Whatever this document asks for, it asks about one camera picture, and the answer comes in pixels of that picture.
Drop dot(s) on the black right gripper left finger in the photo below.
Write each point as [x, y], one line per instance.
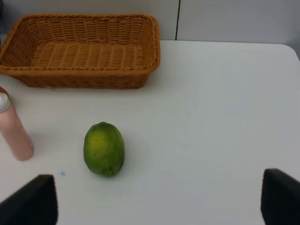
[33, 204]

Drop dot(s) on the orange wicker basket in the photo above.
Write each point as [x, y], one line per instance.
[111, 51]

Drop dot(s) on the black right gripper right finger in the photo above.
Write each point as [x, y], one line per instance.
[280, 199]

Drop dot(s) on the green lime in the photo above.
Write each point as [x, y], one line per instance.
[104, 149]

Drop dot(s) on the pink lotion bottle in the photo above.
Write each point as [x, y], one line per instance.
[12, 129]

